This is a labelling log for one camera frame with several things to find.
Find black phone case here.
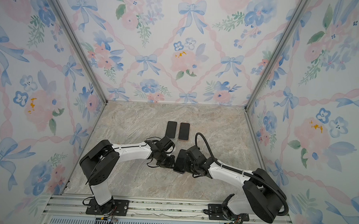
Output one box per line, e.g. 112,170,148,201
173,149,187,174

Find light blue phone case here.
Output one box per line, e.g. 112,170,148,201
164,120,178,140

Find pink phone case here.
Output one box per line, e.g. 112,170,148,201
178,122,191,141

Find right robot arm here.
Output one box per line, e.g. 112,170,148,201
178,149,289,224

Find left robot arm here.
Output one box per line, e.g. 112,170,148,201
79,137,175,215

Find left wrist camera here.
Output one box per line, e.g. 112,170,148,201
157,136,175,154

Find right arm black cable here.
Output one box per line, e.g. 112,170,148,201
191,132,293,216

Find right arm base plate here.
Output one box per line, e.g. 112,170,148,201
203,203,250,222

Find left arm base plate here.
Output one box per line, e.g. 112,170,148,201
81,197,130,217

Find right corner aluminium post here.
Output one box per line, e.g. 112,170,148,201
245,0,311,113

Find corner aluminium post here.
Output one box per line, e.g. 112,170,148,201
245,0,311,113
48,0,108,105

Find left corner aluminium post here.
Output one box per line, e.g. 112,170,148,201
48,0,108,105

